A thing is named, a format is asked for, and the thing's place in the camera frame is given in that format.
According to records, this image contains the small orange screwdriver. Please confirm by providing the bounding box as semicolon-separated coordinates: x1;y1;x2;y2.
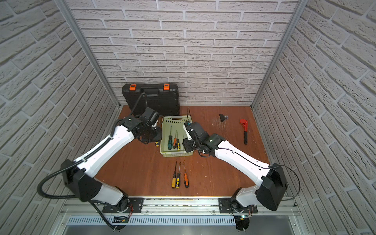
173;131;177;149

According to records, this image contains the green black screwdriver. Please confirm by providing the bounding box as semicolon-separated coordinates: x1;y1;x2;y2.
167;126;173;150

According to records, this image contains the orange handle screwdriver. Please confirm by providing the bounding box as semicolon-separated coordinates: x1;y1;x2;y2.
183;162;190;188

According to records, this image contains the yellow handle black screwdriver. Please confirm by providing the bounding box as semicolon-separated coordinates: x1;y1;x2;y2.
171;162;177;189

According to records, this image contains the black yellow button screwdriver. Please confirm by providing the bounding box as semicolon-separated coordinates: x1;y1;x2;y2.
175;163;181;189

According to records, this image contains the black yellow short screwdriver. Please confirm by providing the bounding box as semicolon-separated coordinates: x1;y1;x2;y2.
176;131;181;151

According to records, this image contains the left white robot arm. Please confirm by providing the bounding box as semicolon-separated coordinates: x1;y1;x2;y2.
61;107;162;212

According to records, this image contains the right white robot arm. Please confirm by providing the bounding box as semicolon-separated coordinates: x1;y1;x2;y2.
183;121;288;212

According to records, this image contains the light green plastic bin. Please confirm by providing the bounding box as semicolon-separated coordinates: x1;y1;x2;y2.
160;116;193;158

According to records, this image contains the small black metal part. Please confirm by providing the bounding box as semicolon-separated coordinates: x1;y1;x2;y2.
219;114;229;122

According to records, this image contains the black plastic tool case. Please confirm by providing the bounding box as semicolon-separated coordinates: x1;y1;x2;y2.
121;83;180;116

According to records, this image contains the red pipe wrench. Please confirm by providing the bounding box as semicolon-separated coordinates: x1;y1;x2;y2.
240;119;248;145

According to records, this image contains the left black corrugated cable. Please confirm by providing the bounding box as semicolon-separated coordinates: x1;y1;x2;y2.
37;92;147;231

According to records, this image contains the right thin black cable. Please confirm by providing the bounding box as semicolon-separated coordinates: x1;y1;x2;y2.
268;164;301;202

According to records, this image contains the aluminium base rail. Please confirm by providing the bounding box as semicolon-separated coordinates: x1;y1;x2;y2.
48;195;306;235

